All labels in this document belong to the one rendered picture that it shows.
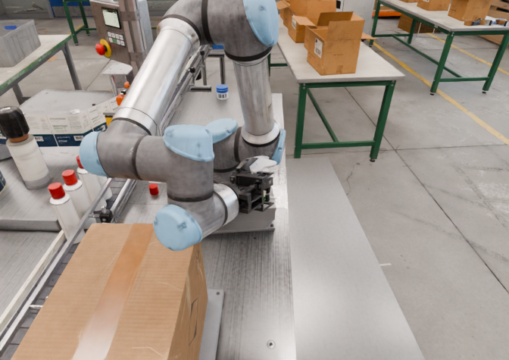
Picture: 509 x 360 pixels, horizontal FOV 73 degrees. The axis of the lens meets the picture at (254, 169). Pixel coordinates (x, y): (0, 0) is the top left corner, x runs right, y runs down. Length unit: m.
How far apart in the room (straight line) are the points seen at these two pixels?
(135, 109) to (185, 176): 0.17
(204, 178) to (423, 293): 1.83
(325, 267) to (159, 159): 0.68
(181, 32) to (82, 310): 0.55
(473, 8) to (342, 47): 2.55
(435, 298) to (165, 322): 1.79
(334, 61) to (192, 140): 2.18
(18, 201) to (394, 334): 1.25
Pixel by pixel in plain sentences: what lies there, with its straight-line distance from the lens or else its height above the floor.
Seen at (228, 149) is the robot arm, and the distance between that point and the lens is 1.06.
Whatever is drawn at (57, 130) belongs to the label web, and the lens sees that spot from 1.59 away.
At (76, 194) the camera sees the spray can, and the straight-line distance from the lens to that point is 1.12.
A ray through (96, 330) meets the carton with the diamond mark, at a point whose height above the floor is 1.12.
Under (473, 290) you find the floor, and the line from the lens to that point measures 2.37.
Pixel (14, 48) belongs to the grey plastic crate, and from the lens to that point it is 3.31.
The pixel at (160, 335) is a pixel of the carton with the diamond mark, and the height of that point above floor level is 1.12.
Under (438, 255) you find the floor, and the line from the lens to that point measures 2.46.
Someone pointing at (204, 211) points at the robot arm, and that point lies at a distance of 0.55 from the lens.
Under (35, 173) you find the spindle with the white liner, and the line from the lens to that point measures 1.44.
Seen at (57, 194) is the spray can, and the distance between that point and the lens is 1.07.
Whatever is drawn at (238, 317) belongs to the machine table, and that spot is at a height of 0.83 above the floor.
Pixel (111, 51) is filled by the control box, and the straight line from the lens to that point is 1.29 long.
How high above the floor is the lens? 1.65
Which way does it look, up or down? 35 degrees down
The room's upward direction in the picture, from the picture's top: straight up
